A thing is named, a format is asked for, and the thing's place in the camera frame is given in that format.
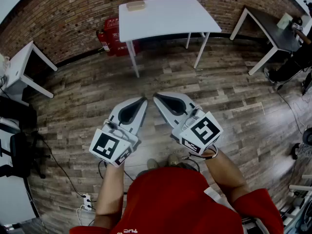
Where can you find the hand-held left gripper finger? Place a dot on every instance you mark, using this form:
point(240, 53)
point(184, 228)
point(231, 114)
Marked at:
point(141, 116)
point(117, 116)

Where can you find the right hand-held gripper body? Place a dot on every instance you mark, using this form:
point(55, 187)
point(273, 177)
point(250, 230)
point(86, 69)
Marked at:
point(202, 133)

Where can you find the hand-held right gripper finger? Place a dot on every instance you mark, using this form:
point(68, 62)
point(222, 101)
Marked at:
point(185, 101)
point(165, 113)

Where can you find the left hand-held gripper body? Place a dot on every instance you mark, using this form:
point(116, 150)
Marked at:
point(107, 145)

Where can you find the person's right forearm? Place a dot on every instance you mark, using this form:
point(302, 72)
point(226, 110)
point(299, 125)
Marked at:
point(224, 174)

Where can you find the person's left forearm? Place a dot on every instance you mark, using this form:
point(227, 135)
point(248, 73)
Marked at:
point(109, 191)

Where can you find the person's brown shoe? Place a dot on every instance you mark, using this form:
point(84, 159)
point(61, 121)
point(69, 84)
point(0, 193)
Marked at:
point(152, 164)
point(172, 160)

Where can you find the white power strip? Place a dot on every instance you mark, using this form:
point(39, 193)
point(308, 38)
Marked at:
point(87, 201)

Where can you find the person's red shirt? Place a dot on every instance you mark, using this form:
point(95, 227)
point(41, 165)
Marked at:
point(175, 203)

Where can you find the red fire extinguisher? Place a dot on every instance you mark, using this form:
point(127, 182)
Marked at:
point(103, 40)

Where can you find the red fire extinguisher box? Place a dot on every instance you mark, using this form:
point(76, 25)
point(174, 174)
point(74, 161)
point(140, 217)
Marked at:
point(114, 38)

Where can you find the black office chair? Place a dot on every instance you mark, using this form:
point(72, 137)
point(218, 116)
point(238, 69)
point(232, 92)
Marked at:
point(22, 152)

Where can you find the white table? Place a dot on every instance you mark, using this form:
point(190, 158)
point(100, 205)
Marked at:
point(168, 16)

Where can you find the black wheel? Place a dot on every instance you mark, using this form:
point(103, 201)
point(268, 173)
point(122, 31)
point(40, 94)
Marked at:
point(307, 136)

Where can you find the white desk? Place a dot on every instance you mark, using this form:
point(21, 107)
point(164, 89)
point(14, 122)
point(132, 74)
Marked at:
point(22, 62)

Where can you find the dark-topped white-legged table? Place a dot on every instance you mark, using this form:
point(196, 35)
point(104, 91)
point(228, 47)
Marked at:
point(270, 28)

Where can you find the white metal rack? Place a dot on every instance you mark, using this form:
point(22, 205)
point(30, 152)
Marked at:
point(298, 203)

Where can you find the white box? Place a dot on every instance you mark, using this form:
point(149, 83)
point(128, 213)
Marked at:
point(284, 21)

